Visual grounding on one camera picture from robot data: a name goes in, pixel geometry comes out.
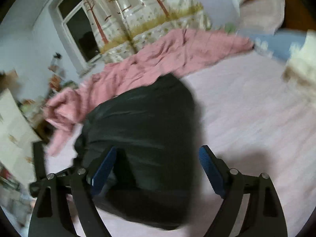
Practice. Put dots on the cream sweatshirt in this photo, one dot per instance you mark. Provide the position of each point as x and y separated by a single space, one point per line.
303 66

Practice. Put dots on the light blue cloth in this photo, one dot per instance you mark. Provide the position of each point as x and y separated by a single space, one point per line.
281 44

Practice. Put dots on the pink checked quilt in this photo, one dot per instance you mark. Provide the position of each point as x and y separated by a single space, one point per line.
160 54

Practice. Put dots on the white and wood headboard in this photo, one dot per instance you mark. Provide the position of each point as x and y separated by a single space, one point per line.
300 12

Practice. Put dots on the white cabinet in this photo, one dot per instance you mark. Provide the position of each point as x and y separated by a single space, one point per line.
14 133

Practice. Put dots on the small green cloth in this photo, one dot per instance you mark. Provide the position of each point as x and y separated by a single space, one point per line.
230 27

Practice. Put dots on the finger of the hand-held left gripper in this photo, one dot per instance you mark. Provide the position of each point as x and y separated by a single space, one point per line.
37 185
39 159

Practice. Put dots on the wall lamp with pink shade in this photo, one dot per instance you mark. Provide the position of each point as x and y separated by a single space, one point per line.
57 56

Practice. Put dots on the black down jacket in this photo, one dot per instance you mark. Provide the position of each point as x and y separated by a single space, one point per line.
143 128

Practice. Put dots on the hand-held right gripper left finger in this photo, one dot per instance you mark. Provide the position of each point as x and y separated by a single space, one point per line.
103 172

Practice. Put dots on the pink pillow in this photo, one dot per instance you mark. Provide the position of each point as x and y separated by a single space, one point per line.
261 12

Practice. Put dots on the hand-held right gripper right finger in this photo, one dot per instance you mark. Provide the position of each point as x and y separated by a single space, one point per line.
212 172

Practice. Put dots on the wooden desk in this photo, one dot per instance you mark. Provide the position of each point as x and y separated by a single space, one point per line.
43 130

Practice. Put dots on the orange paper bag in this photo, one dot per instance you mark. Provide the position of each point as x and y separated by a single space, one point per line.
54 82

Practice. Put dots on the tree print curtain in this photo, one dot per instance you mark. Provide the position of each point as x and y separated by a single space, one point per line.
138 17

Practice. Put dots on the white frame window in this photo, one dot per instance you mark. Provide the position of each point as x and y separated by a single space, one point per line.
79 32

